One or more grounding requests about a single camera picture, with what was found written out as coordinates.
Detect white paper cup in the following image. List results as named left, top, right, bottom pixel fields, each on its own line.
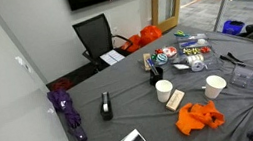
left=153, top=78, right=175, bottom=104
left=201, top=73, right=229, bottom=101

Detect black pen holder cup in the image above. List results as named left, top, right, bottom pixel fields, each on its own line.
left=146, top=65, right=166, bottom=87

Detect white paper sheet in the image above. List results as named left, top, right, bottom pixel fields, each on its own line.
left=99, top=48, right=127, bottom=67

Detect narrow light wooden block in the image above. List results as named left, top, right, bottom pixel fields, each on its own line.
left=142, top=52, right=154, bottom=72

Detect blue pen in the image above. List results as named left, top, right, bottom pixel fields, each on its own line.
left=146, top=56, right=160, bottom=77

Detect small orange plastic bag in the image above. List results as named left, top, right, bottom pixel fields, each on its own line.
left=119, top=33, right=145, bottom=55

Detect grey tablecloth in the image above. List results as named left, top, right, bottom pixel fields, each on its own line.
left=46, top=12, right=253, bottom=141

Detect teal striped ornament ball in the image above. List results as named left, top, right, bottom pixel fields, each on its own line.
left=154, top=52, right=170, bottom=66

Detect large orange plastic bag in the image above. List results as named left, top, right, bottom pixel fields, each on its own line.
left=136, top=23, right=165, bottom=47

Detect red white round ornament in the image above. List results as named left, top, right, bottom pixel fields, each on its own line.
left=162, top=45, right=179, bottom=59

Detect black mesh office chair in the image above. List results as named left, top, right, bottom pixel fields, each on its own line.
left=70, top=9, right=137, bottom=76

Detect greetings card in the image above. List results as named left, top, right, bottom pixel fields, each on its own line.
left=163, top=87, right=188, bottom=113

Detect wooden framed glass door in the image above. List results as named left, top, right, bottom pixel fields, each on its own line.
left=148, top=0, right=193, bottom=34

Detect white ribbon roll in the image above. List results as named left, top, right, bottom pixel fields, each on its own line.
left=186, top=53, right=205, bottom=65

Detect purple folded umbrella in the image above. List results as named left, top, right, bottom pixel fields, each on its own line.
left=46, top=86, right=88, bottom=141

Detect clear box of gift bows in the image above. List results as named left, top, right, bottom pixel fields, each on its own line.
left=178, top=42, right=214, bottom=58

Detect white labelled ribbon spool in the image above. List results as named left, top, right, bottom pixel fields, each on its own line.
left=190, top=60, right=209, bottom=73

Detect clear plastic storage box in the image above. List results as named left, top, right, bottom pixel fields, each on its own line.
left=176, top=32, right=212, bottom=51

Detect orange cloth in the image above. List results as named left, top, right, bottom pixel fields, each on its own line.
left=172, top=98, right=227, bottom=138

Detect clear plastic packaging tray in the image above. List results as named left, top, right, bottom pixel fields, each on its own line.
left=169, top=50, right=223, bottom=77

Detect black pen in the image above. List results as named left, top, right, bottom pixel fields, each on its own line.
left=226, top=49, right=247, bottom=68
left=219, top=52, right=240, bottom=67

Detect blue bin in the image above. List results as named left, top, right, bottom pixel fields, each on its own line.
left=219, top=17, right=247, bottom=38

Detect green handled scissors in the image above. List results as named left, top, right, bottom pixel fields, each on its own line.
left=173, top=29, right=191, bottom=40

